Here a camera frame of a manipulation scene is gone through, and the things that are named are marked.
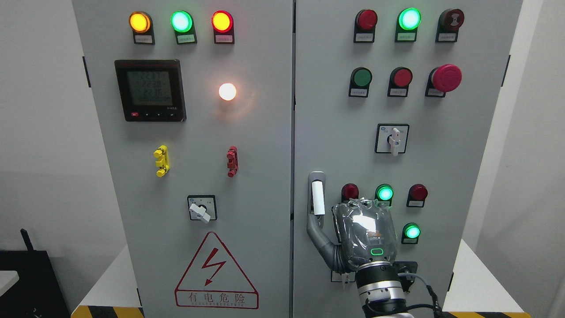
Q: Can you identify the green indicator light middle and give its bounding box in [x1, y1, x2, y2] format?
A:
[375, 184, 394, 207]

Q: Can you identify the white rotary switch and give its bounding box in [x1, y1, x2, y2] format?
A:
[330, 271, 357, 290]
[374, 124, 410, 156]

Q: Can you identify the silver door handle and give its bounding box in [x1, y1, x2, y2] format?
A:
[307, 171, 326, 229]

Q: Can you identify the white rotary switch upper right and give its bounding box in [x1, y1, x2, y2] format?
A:
[374, 124, 410, 156]

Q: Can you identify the red indicator light top row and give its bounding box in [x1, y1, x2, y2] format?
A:
[354, 9, 378, 43]

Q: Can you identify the red indicator light middle right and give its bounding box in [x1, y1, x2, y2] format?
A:
[406, 184, 429, 208]

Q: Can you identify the green indicator light top row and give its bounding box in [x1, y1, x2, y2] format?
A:
[394, 7, 422, 42]

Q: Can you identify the red terminal post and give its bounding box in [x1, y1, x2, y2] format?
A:
[226, 145, 239, 178]

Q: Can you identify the dark red buzzer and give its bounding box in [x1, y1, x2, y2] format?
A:
[435, 8, 465, 43]

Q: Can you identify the red indicator light middle left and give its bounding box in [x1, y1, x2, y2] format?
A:
[341, 183, 359, 203]

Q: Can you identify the yellow indicator light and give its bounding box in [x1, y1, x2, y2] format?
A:
[129, 11, 155, 45]

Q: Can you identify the black box with antenna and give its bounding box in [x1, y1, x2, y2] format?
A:
[0, 229, 71, 318]

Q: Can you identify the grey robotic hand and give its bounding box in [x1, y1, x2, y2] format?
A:
[306, 198, 398, 274]

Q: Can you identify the black rotary switch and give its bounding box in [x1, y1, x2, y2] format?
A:
[392, 261, 418, 293]

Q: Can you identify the red indicator light left door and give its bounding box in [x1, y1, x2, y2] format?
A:
[211, 10, 235, 45]

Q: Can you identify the white rotary switch left door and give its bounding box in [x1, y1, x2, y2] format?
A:
[186, 195, 218, 223]

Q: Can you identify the green push button upper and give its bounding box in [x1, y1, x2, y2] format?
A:
[348, 67, 373, 98]

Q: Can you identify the red electrical hazard sticker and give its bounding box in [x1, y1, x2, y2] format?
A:
[175, 231, 260, 310]

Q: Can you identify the yellow terminal post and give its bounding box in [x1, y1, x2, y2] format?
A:
[153, 145, 170, 178]

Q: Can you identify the white indicator light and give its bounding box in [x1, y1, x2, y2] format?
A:
[218, 83, 237, 101]

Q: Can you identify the red push button upper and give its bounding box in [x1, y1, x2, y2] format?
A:
[387, 67, 413, 98]

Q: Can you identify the black digital power meter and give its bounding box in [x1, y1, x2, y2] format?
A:
[114, 60, 186, 121]

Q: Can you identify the red emergency stop button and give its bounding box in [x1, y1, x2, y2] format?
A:
[425, 63, 463, 98]

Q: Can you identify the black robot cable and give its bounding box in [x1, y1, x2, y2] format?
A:
[362, 272, 443, 318]

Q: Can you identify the green indicator light left door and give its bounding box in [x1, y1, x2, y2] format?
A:
[171, 10, 197, 45]

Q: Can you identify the grey cabinet door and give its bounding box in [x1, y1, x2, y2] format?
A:
[72, 0, 293, 318]
[293, 0, 522, 318]

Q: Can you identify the white rotary switch lower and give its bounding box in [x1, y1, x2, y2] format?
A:
[330, 271, 357, 290]

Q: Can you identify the white platform with hazard stripes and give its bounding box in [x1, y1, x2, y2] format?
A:
[72, 241, 529, 318]

